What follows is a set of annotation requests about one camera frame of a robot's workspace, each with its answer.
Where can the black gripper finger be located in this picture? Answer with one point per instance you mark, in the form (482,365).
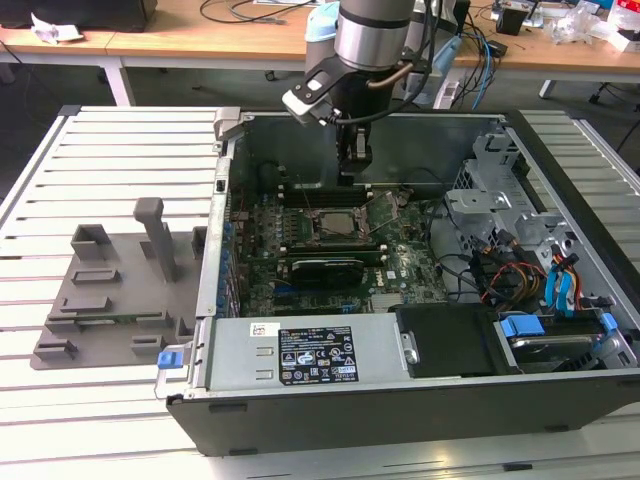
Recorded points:
(345,160)

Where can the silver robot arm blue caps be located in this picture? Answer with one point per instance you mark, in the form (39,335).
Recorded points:
(370,40)

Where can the CPU socket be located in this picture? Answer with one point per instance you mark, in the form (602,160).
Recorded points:
(316,227)

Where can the round coin battery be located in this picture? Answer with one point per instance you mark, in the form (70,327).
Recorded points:
(403,199)

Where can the white power strip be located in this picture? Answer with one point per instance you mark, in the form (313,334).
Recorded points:
(447,95)

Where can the black graphics card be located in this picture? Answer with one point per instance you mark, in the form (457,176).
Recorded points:
(325,274)

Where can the green motherboard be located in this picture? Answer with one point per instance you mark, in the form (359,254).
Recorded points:
(415,260)

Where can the silver metal drive cage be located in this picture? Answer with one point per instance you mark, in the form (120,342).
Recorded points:
(475,200)

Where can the small black adapter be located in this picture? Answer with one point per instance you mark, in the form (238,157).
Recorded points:
(497,48)

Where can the silver chipset heat sink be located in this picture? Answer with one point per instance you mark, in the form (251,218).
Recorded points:
(387,302)

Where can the black square container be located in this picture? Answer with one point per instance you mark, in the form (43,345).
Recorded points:
(510,22)

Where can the black plastic drive cover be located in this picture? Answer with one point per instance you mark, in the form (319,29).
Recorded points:
(450,345)

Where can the silver power supply unit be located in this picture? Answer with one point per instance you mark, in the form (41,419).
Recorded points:
(235,350)

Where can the clear plastic packaging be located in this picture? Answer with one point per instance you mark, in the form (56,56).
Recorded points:
(580,22)

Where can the hard disk in blue carrier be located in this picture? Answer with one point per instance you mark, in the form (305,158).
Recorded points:
(520,327)

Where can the grey parts rack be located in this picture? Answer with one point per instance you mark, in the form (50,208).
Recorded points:
(140,295)

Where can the office chair base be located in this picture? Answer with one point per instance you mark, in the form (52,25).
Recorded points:
(607,90)

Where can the black open PC case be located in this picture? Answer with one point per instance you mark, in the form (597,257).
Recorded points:
(400,420)

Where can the blue case latch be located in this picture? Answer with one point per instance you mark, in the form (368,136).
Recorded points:
(168,361)

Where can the black white box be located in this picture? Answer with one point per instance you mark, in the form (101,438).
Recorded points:
(627,40)

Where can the red white box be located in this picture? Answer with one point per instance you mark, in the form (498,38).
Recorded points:
(625,10)

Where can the green RAM stick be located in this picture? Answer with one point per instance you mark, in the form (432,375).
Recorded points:
(110,320)

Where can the large black box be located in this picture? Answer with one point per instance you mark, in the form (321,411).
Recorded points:
(75,12)

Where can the crumpled white paper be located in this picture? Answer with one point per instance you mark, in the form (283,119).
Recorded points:
(50,32)

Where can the small grey wrist camera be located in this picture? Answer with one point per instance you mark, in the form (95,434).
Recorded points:
(362,150)

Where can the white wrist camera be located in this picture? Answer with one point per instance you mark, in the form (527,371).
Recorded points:
(305,102)

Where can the wooden desk white frame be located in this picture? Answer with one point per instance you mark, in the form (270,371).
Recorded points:
(200,40)
(550,57)

